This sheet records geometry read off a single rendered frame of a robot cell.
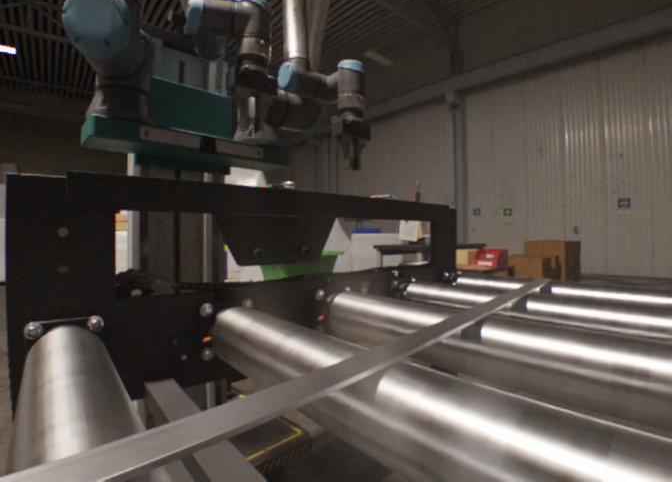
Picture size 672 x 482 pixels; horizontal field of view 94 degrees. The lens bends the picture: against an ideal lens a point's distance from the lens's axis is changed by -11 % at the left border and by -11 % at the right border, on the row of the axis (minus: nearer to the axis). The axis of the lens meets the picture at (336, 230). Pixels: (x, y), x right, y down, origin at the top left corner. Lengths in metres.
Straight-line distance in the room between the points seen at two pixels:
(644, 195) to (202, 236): 10.18
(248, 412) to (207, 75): 1.33
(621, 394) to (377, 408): 0.34
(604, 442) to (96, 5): 1.10
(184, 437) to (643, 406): 0.52
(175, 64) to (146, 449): 1.35
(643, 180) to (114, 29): 10.54
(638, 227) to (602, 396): 10.10
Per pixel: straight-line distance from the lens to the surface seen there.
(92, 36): 1.00
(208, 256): 1.37
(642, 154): 10.81
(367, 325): 0.78
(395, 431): 0.38
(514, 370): 0.62
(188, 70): 1.51
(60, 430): 0.35
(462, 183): 11.88
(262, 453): 1.36
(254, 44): 1.00
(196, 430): 0.29
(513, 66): 11.67
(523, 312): 0.92
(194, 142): 1.16
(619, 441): 0.33
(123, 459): 0.27
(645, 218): 10.64
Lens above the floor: 1.06
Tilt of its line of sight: 1 degrees up
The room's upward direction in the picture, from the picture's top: straight up
